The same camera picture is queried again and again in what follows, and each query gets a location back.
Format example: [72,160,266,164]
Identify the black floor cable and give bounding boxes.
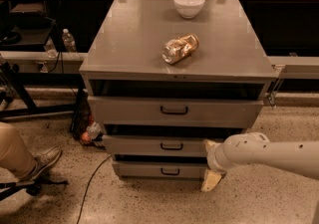
[75,154,113,224]

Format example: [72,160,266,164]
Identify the grey metal drawer cabinet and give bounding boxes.
[80,0,275,167]

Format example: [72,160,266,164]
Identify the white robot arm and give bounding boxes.
[202,132,319,224]

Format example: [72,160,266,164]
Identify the grey bottom drawer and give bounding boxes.
[113,161,207,180]

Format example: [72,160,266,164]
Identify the snack bags pile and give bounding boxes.
[70,94,104,147]

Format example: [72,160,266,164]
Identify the black chair base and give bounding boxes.
[0,177,68,201]

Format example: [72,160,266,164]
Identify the clear water bottle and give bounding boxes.
[62,29,77,53]
[44,37,58,59]

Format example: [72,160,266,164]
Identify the person leg khaki trousers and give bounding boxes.
[0,122,36,179]

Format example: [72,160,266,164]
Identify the clear water bottle right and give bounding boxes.
[62,29,77,53]

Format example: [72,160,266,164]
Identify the grey drawer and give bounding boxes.
[88,97,263,128]
[113,161,207,180]
[103,135,206,157]

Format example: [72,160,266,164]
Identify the grey top drawer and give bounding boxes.
[88,97,263,128]

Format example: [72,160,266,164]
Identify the clear water bottle left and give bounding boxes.
[44,37,58,59]

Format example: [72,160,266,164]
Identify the metal latch bracket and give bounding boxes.
[266,65,285,108]

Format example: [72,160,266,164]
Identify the black hanging cable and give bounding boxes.
[46,0,76,74]

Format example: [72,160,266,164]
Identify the black stand frame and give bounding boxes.
[0,58,84,119]

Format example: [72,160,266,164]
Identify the white ceramic bowl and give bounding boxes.
[173,0,205,19]

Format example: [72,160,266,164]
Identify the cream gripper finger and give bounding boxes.
[201,169,221,192]
[203,139,219,153]

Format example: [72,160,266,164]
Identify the grey sneaker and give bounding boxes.
[20,146,62,181]

